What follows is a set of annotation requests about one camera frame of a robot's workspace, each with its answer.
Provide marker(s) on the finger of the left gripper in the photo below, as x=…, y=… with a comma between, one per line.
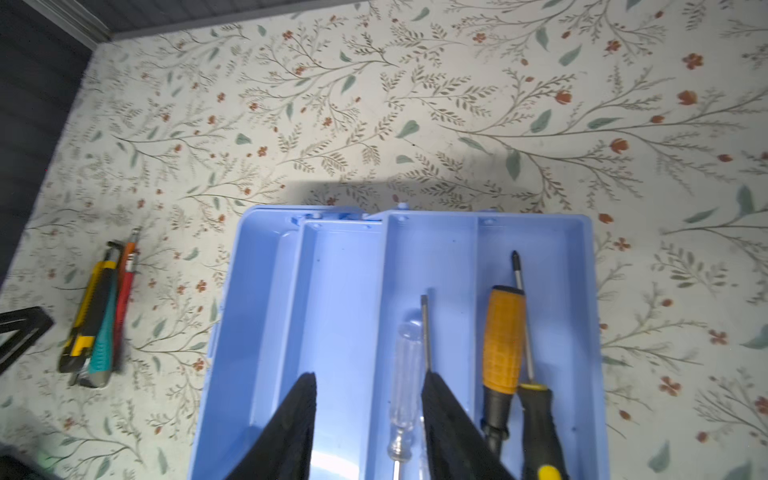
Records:
x=26, y=326

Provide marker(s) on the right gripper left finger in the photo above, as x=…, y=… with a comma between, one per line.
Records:
x=284, y=448

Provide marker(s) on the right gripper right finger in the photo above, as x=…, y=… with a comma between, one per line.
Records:
x=455, y=448

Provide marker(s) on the yellow black utility knife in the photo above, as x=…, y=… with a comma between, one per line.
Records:
x=81, y=339

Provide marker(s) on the yellow black screwdriver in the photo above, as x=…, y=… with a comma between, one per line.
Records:
x=543, y=456

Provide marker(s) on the teal handled tool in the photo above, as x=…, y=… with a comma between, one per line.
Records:
x=97, y=373

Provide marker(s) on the clear handled screwdriver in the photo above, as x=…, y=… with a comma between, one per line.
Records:
x=411, y=344

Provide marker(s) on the red handled tool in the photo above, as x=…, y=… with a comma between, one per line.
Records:
x=124, y=293

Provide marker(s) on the orange handled screwdriver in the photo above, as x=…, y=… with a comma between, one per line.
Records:
x=502, y=354

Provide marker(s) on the orange handled tool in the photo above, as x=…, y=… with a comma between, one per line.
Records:
x=128, y=249

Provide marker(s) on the white blue plastic toolbox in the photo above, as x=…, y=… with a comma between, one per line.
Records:
x=323, y=290

